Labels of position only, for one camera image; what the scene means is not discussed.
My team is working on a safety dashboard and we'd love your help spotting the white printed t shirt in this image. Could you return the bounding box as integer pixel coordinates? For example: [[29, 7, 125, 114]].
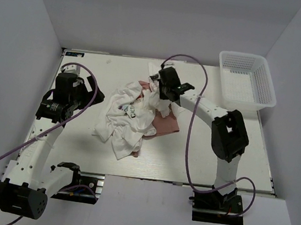
[[92, 74, 171, 160]]

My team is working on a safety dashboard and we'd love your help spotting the blue label sticker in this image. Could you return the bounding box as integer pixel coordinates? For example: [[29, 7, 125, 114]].
[[65, 51, 85, 57]]

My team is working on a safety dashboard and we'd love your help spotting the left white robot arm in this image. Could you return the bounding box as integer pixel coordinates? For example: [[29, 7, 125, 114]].
[[0, 63, 105, 219]]

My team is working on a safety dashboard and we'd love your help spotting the white plastic basket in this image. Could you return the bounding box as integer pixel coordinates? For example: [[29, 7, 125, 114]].
[[219, 51, 276, 111]]

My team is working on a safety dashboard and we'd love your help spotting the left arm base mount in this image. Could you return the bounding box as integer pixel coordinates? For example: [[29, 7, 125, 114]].
[[52, 173, 105, 205]]

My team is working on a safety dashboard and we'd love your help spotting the pink t shirt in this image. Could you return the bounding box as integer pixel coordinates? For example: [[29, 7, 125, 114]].
[[126, 81, 179, 157]]

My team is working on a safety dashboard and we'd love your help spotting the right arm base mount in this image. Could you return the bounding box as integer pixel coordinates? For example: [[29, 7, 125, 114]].
[[189, 192, 244, 225]]

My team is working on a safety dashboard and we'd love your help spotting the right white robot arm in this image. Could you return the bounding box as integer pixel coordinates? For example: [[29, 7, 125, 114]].
[[158, 67, 249, 210]]

